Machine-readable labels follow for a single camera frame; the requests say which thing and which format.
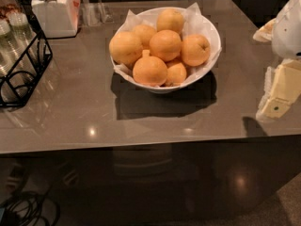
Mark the clear plastic cup stack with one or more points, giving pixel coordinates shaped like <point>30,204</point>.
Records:
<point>24,35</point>

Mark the clear acrylic stand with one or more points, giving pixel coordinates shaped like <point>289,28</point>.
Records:
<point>95,12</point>

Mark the small orange at front right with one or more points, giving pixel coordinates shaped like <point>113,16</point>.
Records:
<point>176,74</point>

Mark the white ceramic bowl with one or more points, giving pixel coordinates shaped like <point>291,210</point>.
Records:
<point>207,35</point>

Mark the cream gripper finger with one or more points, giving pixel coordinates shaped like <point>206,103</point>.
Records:
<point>264,34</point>
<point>282,87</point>

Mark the white lidded jar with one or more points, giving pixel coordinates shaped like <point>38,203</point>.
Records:
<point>57,18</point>

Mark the front orange with stem knob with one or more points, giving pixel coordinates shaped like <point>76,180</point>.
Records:
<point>150,70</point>

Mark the black wire rack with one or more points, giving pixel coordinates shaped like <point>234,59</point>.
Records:
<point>10,96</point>

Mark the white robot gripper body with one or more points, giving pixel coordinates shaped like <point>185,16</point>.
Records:
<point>288,32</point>

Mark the white paper bowl liner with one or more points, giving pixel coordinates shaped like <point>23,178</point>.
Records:
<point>195,22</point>

